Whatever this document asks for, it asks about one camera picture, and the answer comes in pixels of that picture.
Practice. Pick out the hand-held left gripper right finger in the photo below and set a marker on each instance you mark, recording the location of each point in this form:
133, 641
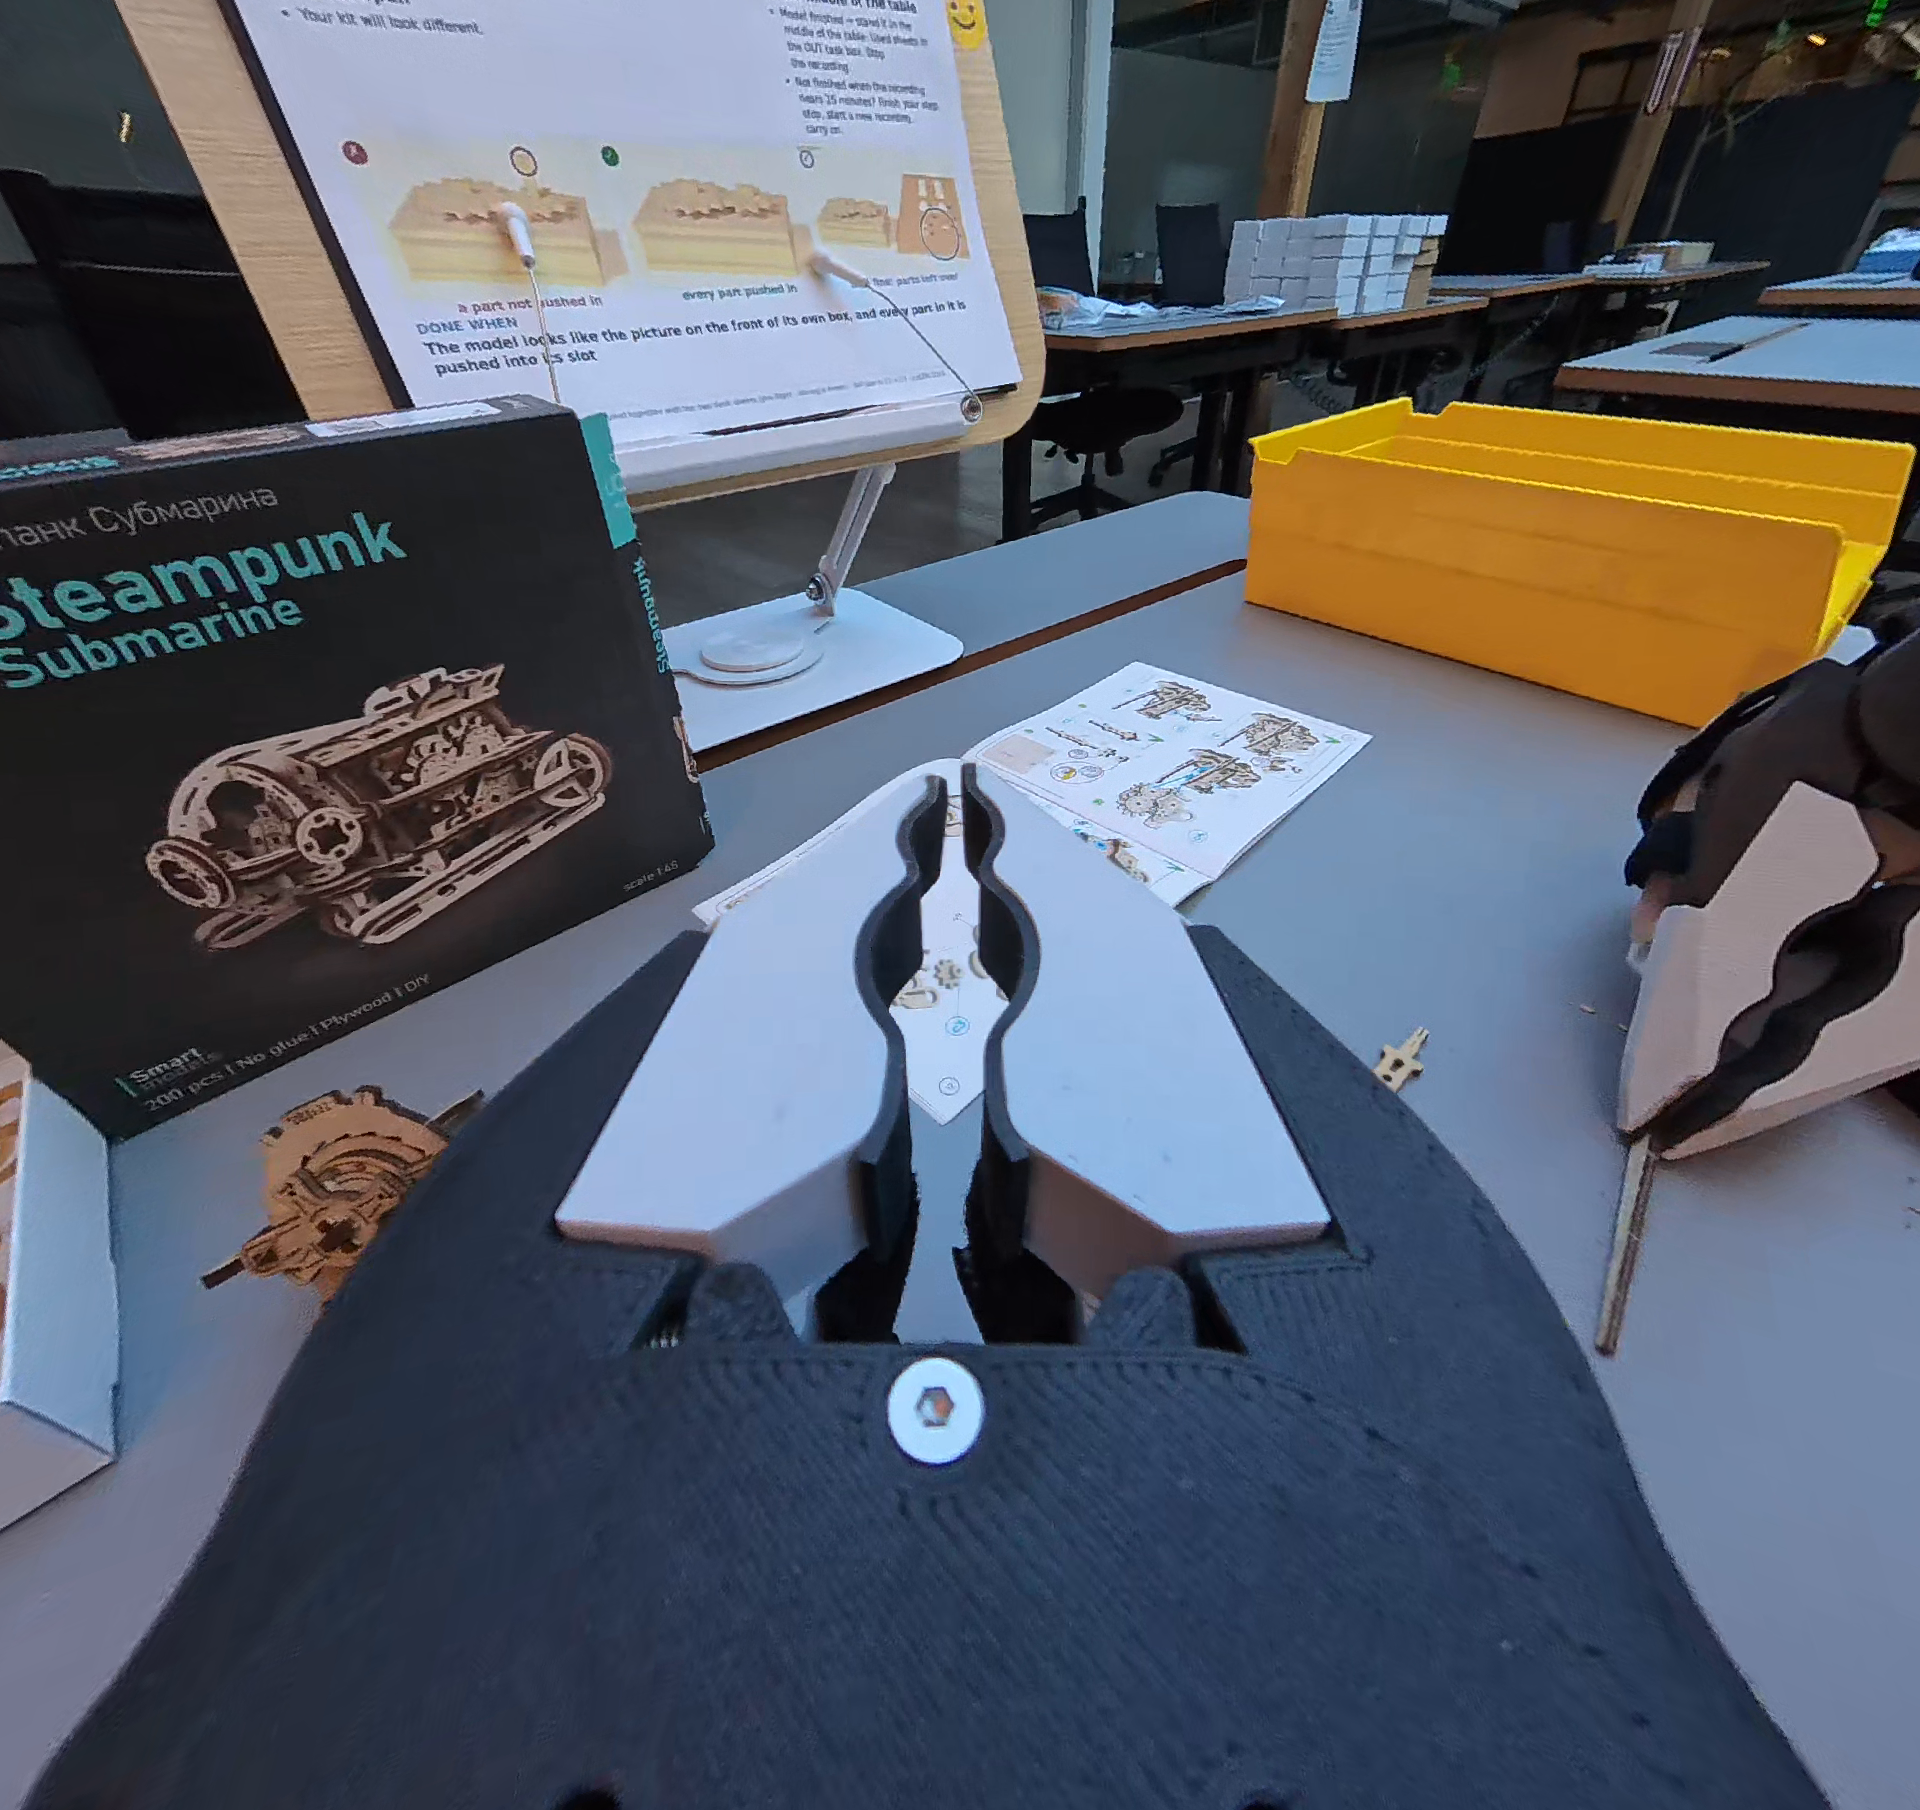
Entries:
1154, 1091

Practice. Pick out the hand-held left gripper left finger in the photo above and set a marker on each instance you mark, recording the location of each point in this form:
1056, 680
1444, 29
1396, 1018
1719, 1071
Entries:
719, 1091

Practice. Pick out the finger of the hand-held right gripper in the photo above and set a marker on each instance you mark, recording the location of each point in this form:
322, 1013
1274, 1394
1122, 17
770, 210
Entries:
1860, 1053
1739, 909

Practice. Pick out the thin wooden stick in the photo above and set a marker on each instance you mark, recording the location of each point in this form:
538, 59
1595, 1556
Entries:
1621, 1240

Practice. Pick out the long wooden connector piece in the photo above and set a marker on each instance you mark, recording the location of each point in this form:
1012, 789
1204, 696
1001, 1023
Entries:
1401, 1060

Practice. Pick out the white instruction booklet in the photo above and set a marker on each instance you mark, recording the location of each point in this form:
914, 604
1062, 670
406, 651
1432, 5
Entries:
1199, 774

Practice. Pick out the yellow plastic bin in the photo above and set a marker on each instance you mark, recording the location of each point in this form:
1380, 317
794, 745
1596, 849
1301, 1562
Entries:
1498, 595

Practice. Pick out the long grey table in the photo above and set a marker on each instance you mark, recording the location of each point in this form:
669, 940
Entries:
1199, 317
1724, 370

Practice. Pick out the wooden gear assembly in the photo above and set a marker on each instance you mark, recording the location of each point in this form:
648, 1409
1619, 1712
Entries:
323, 1196

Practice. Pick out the black model kit box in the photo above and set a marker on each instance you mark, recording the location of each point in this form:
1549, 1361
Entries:
375, 641

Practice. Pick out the stack of white boxes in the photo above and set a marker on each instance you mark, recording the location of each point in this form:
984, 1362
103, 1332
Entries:
1320, 265

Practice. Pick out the black office chair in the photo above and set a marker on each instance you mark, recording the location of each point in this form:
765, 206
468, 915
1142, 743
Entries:
1109, 415

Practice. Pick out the white cardboard tray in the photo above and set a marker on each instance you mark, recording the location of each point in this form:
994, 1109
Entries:
61, 1240

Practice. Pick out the white paper sign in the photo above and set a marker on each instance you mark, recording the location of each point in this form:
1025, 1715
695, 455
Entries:
1335, 31

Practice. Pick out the printed instruction sheet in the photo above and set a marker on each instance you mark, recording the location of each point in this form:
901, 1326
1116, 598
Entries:
600, 69

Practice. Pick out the yellow smiley sticker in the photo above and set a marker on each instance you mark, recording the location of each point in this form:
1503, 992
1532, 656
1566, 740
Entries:
966, 17

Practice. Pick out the wooden post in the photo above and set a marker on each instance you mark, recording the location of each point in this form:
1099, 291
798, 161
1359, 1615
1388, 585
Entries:
1665, 86
1290, 131

